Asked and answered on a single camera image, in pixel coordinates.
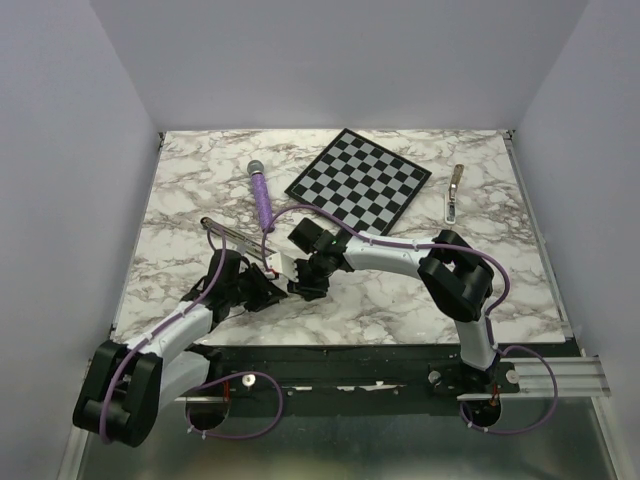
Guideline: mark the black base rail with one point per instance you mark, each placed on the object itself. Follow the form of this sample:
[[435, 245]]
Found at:
[[348, 381]]

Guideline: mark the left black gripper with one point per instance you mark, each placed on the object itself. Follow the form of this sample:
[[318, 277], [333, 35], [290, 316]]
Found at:
[[267, 293]]

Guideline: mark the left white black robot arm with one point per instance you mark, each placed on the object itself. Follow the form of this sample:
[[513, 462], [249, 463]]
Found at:
[[128, 384]]

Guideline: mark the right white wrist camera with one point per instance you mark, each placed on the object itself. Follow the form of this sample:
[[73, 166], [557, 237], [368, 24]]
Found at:
[[283, 265]]

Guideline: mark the white stapler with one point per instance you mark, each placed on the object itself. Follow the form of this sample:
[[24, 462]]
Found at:
[[450, 198]]

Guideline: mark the grey black stapler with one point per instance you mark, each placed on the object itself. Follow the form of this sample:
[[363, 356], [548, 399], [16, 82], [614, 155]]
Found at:
[[244, 244]]

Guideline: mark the aluminium frame rail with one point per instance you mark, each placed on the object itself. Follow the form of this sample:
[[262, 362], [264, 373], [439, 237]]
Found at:
[[562, 437]]

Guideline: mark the black white chessboard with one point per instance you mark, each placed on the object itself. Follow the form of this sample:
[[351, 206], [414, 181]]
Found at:
[[360, 182]]

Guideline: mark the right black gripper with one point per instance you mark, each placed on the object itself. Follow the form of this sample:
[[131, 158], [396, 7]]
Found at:
[[309, 292]]

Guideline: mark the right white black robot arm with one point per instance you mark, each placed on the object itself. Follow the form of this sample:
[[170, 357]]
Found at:
[[459, 281]]

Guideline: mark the purple glitter microphone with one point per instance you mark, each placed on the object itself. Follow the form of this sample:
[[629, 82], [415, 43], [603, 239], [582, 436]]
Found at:
[[255, 170]]

